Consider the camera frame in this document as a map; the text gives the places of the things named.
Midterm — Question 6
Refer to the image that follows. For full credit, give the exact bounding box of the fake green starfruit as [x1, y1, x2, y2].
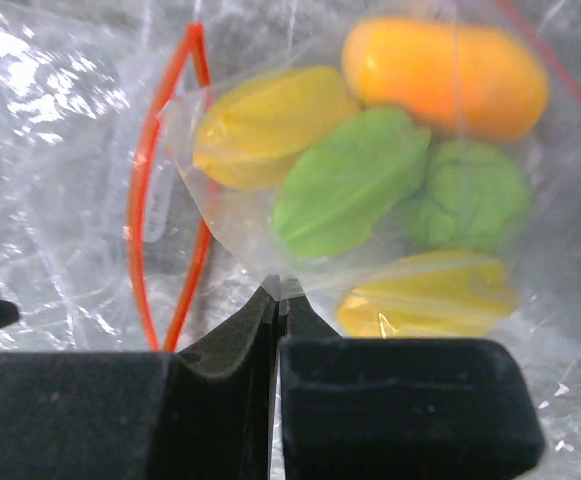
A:
[271, 107, 432, 258]

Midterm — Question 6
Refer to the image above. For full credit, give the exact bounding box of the fake yellow starfruit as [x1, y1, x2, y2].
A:
[193, 65, 361, 190]

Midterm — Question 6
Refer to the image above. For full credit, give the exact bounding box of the fake yellow fruit slice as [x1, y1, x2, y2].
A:
[336, 250, 519, 339]

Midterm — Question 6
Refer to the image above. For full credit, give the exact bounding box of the fake green round fruit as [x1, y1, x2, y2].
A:
[398, 141, 532, 253]

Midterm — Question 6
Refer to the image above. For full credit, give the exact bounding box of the clear zip bag red seal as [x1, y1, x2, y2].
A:
[0, 0, 221, 354]

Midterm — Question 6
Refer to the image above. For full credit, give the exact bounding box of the fake orange mango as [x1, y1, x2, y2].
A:
[342, 16, 550, 143]

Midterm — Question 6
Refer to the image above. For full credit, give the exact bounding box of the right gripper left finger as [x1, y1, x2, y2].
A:
[0, 291, 276, 479]

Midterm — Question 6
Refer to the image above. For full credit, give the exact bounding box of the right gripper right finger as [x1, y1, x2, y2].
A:
[269, 277, 546, 480]

